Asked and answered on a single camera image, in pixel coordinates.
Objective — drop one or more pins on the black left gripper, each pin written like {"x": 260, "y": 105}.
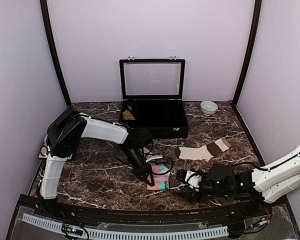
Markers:
{"x": 142, "y": 171}

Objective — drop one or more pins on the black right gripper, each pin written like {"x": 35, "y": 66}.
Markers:
{"x": 197, "y": 199}

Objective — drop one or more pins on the pink patterned sock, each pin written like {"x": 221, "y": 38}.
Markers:
{"x": 161, "y": 174}

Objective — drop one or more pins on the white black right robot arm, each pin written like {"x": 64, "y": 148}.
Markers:
{"x": 271, "y": 181}

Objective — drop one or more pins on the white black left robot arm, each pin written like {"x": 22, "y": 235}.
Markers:
{"x": 72, "y": 127}

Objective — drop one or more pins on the beige rolled sock in box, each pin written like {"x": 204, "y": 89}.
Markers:
{"x": 128, "y": 116}

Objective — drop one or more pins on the black compartment storage box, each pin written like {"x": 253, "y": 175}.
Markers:
{"x": 164, "y": 118}

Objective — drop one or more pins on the beige and brown sock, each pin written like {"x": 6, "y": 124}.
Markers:
{"x": 205, "y": 152}

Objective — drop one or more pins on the glass-panel black box lid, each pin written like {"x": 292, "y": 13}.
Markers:
{"x": 152, "y": 78}

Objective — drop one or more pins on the floral square ceramic plate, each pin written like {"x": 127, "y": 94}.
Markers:
{"x": 60, "y": 151}

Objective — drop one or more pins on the small green circuit board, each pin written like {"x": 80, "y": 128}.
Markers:
{"x": 71, "y": 230}

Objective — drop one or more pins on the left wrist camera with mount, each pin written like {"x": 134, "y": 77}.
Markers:
{"x": 156, "y": 159}

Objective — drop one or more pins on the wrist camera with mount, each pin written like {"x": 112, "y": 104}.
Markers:
{"x": 156, "y": 159}
{"x": 190, "y": 178}

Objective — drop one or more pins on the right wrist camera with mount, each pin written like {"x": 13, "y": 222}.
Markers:
{"x": 190, "y": 178}

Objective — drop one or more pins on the black front rail frame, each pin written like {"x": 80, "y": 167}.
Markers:
{"x": 244, "y": 221}

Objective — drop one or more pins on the white slotted cable duct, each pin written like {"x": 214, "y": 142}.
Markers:
{"x": 121, "y": 232}

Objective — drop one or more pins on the black left corner post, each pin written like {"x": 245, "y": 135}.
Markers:
{"x": 53, "y": 51}

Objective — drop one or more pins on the black corner post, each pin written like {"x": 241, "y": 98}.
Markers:
{"x": 248, "y": 52}
{"x": 53, "y": 51}

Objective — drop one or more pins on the black right corner post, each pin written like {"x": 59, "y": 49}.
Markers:
{"x": 248, "y": 52}

